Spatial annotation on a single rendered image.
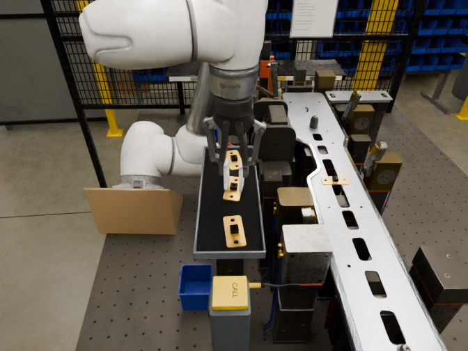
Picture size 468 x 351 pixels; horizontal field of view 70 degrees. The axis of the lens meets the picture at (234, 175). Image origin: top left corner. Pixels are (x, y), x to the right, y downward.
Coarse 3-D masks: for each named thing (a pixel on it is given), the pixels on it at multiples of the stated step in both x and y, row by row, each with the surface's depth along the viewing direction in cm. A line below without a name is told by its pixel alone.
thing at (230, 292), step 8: (216, 280) 60; (224, 280) 60; (232, 280) 60; (240, 280) 60; (216, 288) 58; (224, 288) 58; (232, 288) 58; (240, 288) 58; (216, 296) 57; (224, 296) 57; (232, 296) 57; (240, 296) 57; (216, 304) 56; (224, 304) 56; (232, 304) 56; (240, 304) 56
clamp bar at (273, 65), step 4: (272, 60) 131; (268, 64) 130; (272, 64) 129; (276, 64) 130; (280, 64) 130; (272, 68) 130; (272, 72) 131; (276, 72) 131; (272, 76) 132; (276, 76) 132; (272, 80) 133; (276, 80) 133; (272, 84) 134; (276, 84) 134; (272, 88) 135; (276, 88) 135; (272, 92) 138; (276, 92) 136; (276, 96) 137
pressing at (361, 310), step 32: (288, 96) 155; (320, 96) 155; (320, 128) 132; (320, 160) 116; (352, 160) 116; (320, 192) 102; (352, 192) 102; (384, 224) 93; (352, 256) 84; (384, 256) 84; (352, 288) 77; (384, 288) 77; (416, 288) 77; (352, 320) 70; (416, 320) 71
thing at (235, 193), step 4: (232, 176) 82; (232, 180) 81; (232, 184) 79; (236, 184) 79; (228, 188) 79; (232, 188) 78; (236, 188) 78; (224, 192) 78; (228, 192) 78; (232, 192) 78; (236, 192) 78; (240, 192) 78; (224, 196) 77; (228, 196) 77; (236, 196) 77; (228, 200) 76; (232, 200) 76; (236, 200) 76
